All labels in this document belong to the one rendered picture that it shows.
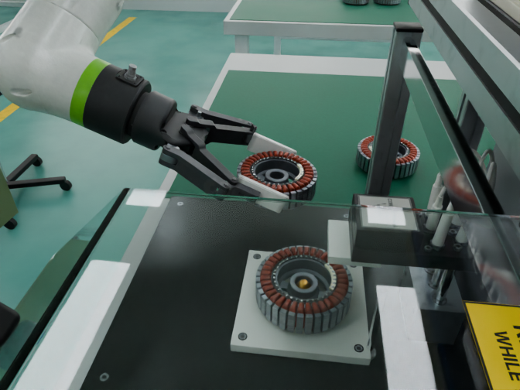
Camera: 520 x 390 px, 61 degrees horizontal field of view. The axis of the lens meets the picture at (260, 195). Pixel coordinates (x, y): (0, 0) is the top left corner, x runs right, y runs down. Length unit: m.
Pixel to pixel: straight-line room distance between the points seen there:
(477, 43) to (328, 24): 1.43
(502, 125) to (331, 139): 0.67
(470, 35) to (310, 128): 0.65
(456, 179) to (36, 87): 0.49
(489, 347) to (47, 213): 2.03
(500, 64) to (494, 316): 0.16
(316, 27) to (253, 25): 0.23
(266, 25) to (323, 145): 0.92
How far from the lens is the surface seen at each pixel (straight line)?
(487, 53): 0.32
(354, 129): 0.98
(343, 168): 0.84
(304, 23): 1.75
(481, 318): 0.19
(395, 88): 0.59
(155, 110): 0.59
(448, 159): 0.35
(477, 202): 0.29
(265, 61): 1.36
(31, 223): 2.11
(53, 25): 0.64
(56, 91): 0.61
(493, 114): 0.30
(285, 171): 0.63
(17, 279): 1.86
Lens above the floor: 1.20
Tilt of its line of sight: 36 degrees down
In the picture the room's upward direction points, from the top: straight up
